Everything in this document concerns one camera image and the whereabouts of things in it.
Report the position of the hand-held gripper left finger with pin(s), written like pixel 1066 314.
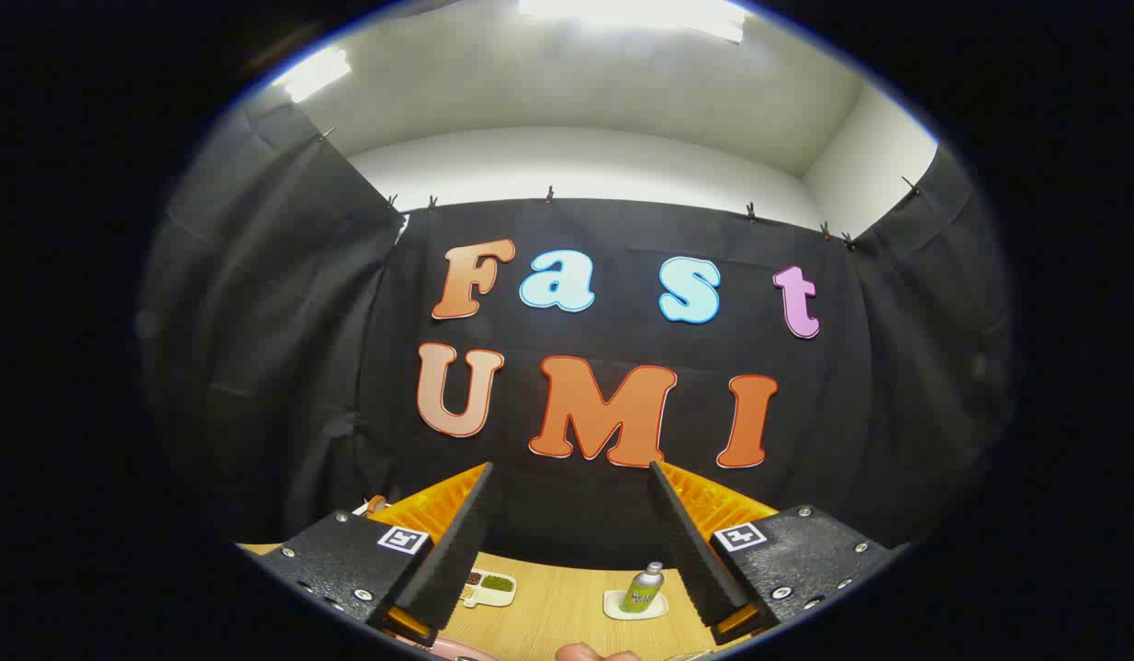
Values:
pixel 456 560

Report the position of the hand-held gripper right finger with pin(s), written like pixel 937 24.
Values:
pixel 695 560

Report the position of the white divided snack dish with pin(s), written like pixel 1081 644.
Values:
pixel 498 584

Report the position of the green soda bottle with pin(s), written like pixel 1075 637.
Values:
pixel 642 592

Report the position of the pink plate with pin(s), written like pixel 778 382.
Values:
pixel 456 650

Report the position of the white square coaster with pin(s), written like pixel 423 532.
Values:
pixel 612 608

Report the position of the brown bread slice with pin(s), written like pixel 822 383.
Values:
pixel 376 503

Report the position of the ceiling light panel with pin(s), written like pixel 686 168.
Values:
pixel 631 14
pixel 311 73

